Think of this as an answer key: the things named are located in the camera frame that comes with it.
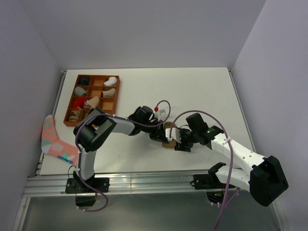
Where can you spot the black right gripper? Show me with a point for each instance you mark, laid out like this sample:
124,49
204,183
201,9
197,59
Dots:
181,147

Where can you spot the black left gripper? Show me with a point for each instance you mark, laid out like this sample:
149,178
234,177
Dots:
159,134

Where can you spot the tan ribbed sock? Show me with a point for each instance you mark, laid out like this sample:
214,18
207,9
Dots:
172,144

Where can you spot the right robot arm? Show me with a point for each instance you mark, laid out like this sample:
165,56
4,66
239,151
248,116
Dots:
262,176

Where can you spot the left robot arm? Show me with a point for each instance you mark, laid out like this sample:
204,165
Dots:
93,130

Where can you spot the cream rolled sock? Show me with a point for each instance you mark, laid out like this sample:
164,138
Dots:
108,93

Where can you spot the white rolled sock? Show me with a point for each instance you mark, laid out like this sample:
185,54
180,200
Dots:
110,82

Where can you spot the beige rolled sock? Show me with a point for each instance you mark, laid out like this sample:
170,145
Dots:
92,103

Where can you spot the brown compartment sock tray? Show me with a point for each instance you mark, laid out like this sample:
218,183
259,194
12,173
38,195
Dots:
92,92

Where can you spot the red rolled sock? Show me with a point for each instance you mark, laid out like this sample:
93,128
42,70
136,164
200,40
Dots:
79,102

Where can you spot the tan patterned rolled sock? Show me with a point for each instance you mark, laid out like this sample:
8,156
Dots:
75,115

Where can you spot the dark teal rolled sock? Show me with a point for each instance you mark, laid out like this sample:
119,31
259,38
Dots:
84,81

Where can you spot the grey rolled sock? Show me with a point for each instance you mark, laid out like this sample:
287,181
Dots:
79,91

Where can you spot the pink patterned sock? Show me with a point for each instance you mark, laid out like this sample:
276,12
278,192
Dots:
51,144

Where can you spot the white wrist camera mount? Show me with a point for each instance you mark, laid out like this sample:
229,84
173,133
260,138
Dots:
173,134

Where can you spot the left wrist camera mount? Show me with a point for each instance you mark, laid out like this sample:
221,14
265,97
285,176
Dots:
158,113

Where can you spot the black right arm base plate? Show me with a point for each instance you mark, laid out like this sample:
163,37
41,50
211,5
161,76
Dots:
206,181

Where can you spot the aluminium frame rail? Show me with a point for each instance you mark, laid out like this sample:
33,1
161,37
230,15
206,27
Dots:
126,183

